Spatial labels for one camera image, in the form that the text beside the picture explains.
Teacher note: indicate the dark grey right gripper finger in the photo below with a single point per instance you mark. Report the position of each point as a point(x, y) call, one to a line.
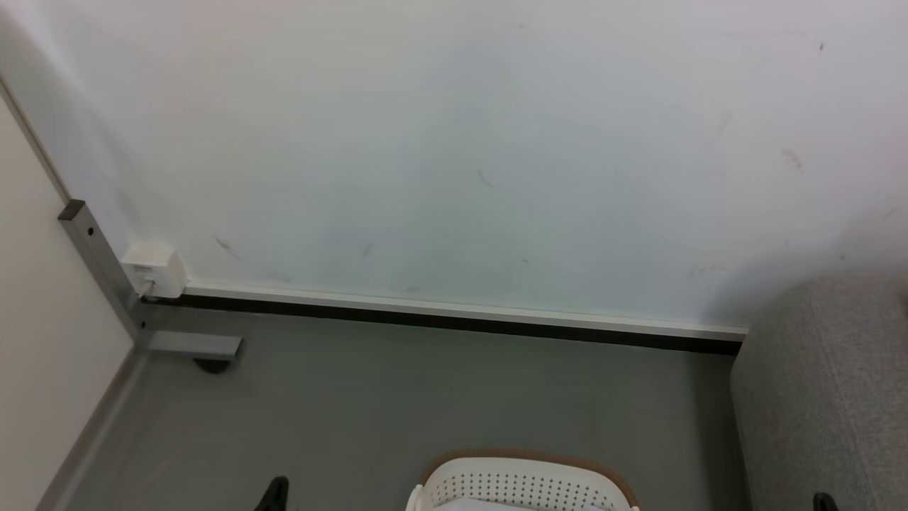
point(824, 502)

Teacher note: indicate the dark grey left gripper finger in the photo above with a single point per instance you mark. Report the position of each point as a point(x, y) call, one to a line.
point(275, 495)

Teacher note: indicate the grey fabric sofa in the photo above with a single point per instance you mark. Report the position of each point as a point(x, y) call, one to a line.
point(830, 397)

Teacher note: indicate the white polka-dot cloth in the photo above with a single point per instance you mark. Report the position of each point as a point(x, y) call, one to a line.
point(496, 506)

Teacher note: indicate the black round foot pad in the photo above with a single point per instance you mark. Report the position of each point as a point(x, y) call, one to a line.
point(213, 365)

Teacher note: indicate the white perforated laundry basket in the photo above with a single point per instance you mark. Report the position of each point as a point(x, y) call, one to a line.
point(525, 482)

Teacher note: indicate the white and black baseboard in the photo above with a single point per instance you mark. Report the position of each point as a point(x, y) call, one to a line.
point(461, 319)

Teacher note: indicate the beige partition panel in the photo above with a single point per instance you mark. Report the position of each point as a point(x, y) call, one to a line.
point(50, 319)

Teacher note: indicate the white wall socket box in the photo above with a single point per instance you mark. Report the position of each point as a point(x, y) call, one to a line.
point(156, 268)

